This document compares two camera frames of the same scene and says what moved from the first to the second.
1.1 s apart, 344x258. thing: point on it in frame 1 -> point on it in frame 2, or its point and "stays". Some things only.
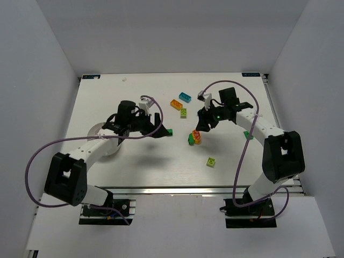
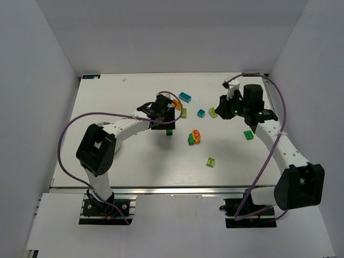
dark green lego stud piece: x=191 y=140 stays
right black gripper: x=207 y=117 -> x=224 y=108
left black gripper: x=151 y=124 -> x=163 y=118
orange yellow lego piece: x=196 y=135 stays
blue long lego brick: x=184 y=97 stays
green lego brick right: x=247 y=134 stays
